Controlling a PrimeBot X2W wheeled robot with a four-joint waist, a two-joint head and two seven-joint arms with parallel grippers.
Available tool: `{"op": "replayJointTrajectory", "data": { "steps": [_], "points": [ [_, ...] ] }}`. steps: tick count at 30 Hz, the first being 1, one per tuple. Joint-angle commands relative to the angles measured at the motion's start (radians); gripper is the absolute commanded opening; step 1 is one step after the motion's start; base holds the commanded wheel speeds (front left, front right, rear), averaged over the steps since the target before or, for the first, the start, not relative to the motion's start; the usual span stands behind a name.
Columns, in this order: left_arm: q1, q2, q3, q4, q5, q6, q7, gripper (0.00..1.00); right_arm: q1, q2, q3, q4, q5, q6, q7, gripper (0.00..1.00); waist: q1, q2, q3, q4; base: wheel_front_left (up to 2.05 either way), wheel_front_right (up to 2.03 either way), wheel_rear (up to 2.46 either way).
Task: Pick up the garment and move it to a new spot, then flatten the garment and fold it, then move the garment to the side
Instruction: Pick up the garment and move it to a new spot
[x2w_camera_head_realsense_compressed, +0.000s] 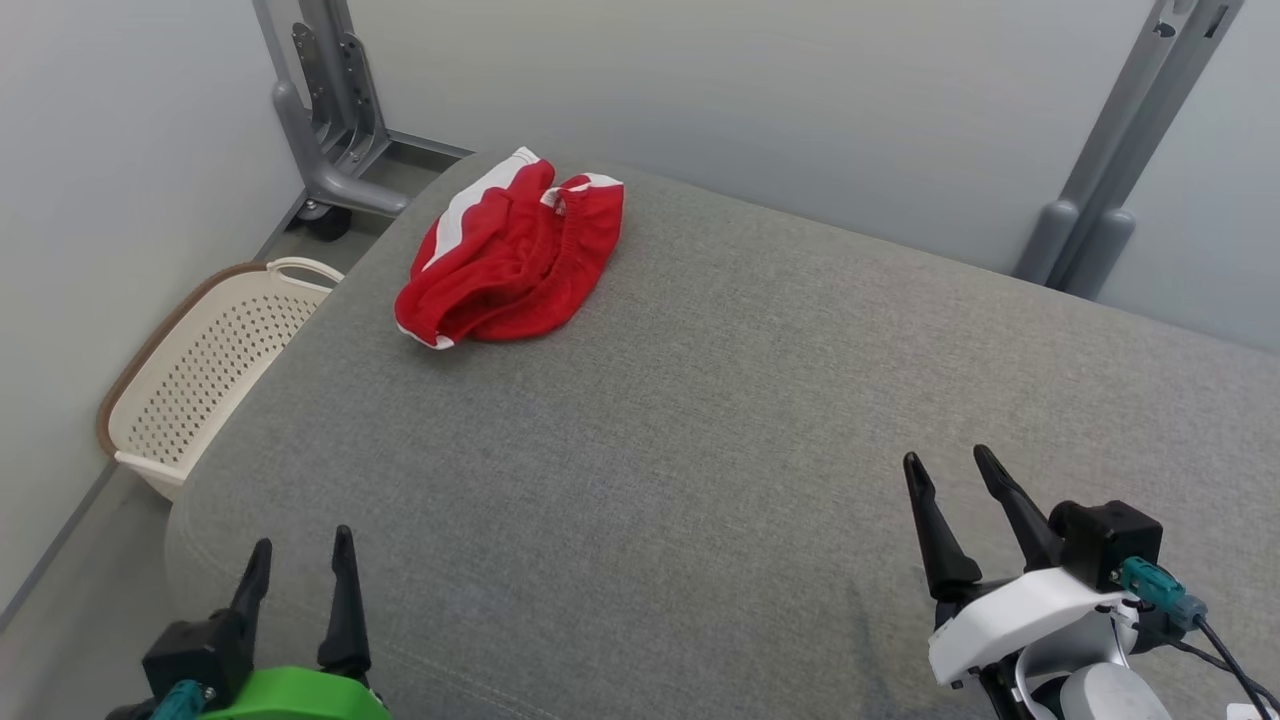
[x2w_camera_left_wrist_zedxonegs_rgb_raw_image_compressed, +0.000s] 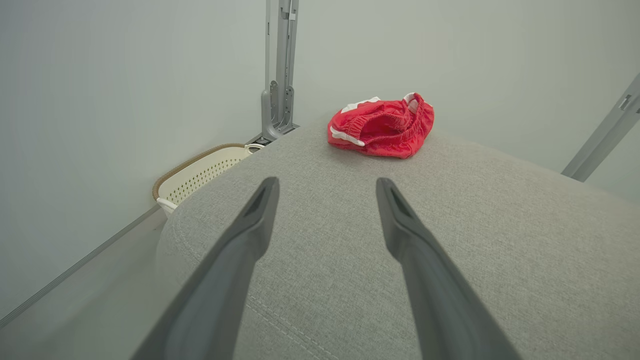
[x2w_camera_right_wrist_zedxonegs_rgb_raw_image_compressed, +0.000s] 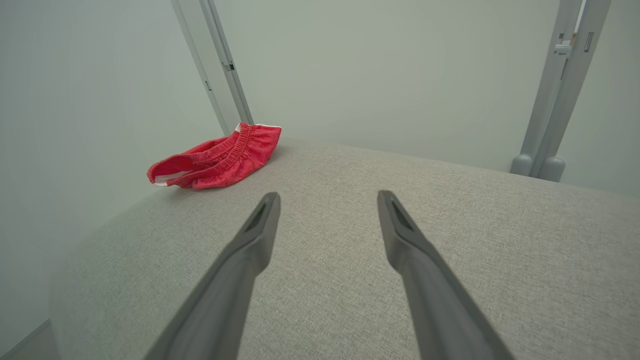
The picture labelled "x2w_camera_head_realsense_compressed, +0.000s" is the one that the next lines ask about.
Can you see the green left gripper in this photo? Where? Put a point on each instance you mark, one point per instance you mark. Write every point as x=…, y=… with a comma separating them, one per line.
x=290, y=695

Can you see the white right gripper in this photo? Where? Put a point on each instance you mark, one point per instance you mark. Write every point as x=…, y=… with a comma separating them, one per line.
x=1010, y=615

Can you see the red white shorts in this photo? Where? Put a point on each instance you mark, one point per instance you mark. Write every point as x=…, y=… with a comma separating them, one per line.
x=510, y=260

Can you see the cream perforated laundry basket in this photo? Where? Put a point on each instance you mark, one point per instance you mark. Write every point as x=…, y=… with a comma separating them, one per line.
x=200, y=380

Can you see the grey wheeled partition stand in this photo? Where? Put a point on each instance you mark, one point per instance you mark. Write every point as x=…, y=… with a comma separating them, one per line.
x=340, y=185

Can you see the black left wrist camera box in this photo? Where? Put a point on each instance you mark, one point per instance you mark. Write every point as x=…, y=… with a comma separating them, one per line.
x=195, y=650

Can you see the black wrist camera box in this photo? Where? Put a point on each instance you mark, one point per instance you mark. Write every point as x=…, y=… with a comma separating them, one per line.
x=1105, y=540
x=195, y=650

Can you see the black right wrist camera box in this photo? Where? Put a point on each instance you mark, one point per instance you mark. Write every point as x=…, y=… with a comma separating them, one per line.
x=1105, y=540

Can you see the grey slotted partition post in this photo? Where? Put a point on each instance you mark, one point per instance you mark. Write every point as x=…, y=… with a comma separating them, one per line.
x=1140, y=120

